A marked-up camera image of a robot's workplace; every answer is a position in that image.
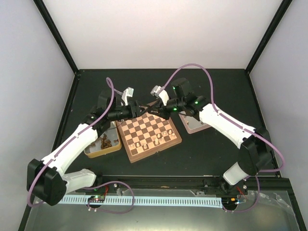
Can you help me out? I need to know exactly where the circuit board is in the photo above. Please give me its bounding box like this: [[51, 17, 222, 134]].
[[88, 195, 105, 203], [221, 196, 247, 205]]

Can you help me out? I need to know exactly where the left circuit board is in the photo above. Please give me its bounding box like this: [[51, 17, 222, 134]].
[[88, 195, 105, 203]]

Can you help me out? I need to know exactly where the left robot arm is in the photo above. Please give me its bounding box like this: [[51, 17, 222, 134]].
[[27, 94, 150, 206]]

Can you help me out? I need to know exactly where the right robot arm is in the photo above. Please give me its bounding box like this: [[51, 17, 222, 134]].
[[148, 78, 274, 194]]

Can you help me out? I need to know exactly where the dark chess pieces pile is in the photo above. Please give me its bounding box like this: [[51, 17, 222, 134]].
[[89, 134, 119, 150]]

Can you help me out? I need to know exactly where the white slotted cable duct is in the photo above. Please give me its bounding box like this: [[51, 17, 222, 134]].
[[59, 195, 223, 208]]

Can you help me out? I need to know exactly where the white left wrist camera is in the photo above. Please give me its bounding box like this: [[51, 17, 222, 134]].
[[121, 87, 134, 106]]

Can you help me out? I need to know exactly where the wooden chess board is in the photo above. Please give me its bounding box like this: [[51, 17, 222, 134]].
[[116, 114, 182, 163]]

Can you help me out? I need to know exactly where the right circuit board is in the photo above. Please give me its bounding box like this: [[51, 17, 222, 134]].
[[221, 196, 247, 205]]

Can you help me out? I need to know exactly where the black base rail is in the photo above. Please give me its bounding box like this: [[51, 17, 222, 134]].
[[80, 175, 246, 194]]

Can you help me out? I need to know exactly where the gold tin tray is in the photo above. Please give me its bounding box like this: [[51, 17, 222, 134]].
[[84, 122, 122, 158]]

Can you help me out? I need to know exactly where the silver pink tin tray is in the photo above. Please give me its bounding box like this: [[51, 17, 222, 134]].
[[179, 112, 211, 134]]

